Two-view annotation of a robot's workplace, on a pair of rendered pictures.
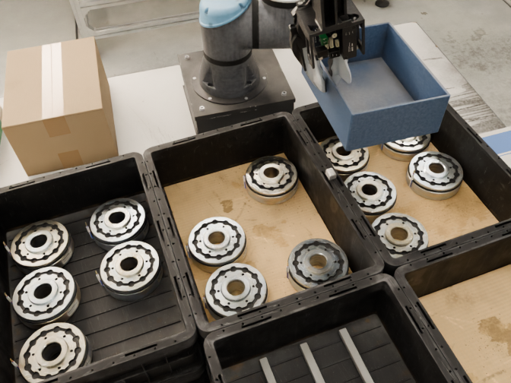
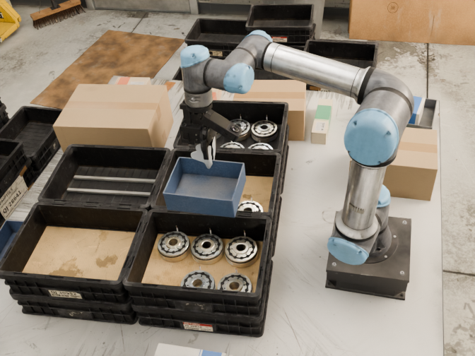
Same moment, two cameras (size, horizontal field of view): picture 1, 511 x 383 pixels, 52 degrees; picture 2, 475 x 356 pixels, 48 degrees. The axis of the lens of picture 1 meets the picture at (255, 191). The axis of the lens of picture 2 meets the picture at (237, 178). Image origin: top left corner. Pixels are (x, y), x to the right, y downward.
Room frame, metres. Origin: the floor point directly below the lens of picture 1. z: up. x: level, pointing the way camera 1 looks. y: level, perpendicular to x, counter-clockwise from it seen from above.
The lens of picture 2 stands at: (1.30, -1.08, 2.17)
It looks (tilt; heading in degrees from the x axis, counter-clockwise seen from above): 44 degrees down; 121
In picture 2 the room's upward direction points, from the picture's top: 6 degrees counter-clockwise
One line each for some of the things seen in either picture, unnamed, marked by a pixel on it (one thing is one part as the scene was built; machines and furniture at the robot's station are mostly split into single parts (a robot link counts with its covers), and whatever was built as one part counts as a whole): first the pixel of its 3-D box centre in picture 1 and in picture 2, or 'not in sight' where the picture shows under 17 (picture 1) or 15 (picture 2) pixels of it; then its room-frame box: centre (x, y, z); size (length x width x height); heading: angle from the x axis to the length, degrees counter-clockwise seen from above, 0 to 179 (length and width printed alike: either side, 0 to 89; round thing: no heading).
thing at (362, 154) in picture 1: (343, 153); (241, 248); (0.74, -0.18, 0.86); 0.10 x 0.10 x 0.01
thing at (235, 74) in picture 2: not in sight; (232, 73); (0.71, -0.07, 1.42); 0.11 x 0.11 x 0.08; 87
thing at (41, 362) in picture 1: (52, 352); not in sight; (0.35, 0.32, 0.86); 0.05 x 0.05 x 0.01
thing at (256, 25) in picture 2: not in sight; (281, 48); (0.04, 1.72, 0.37); 0.42 x 0.34 x 0.46; 12
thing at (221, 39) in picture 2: not in sight; (223, 53); (-0.35, 1.63, 0.31); 0.40 x 0.30 x 0.34; 12
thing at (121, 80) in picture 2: not in sight; (131, 90); (-0.23, 0.56, 0.74); 0.16 x 0.12 x 0.07; 18
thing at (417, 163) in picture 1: (436, 170); (197, 284); (0.68, -0.35, 0.86); 0.10 x 0.10 x 0.01
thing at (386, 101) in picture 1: (369, 82); (206, 186); (0.65, -0.19, 1.10); 0.20 x 0.15 x 0.07; 13
